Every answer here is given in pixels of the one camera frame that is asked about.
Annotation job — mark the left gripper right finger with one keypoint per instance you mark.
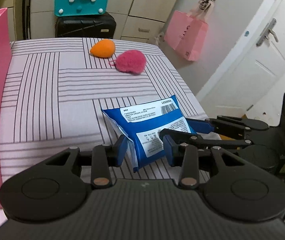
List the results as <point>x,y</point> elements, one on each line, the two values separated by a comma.
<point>185,156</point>

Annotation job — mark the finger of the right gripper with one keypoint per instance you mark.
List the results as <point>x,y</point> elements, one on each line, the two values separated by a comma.
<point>202,124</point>
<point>197,140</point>

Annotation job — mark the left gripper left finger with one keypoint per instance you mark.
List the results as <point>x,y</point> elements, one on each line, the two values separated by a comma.
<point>103,157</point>

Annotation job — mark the blue tissue pack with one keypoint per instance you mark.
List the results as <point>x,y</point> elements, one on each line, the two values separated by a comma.
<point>142,123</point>

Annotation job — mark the orange sponge egg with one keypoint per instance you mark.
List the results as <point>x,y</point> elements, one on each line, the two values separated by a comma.
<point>103,49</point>

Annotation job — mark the striped pink bed sheet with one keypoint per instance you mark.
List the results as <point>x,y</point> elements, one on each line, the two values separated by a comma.
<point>52,105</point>

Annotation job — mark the pink fluffy puff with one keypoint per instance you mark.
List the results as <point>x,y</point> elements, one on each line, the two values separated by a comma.
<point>131,61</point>

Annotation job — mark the pink paper bag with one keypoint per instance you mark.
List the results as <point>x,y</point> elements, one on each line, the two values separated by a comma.
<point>187,31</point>

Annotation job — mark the black suitcase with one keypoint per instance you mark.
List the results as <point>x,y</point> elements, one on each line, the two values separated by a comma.
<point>90,26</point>

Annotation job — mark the beige wardrobe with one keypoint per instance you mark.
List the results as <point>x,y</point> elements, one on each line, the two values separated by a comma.
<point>136,20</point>

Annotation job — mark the black clothes rack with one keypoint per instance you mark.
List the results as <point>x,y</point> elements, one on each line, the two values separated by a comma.
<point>26,15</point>

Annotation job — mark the silver door handle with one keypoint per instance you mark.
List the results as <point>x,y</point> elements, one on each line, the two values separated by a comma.
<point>268,30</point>

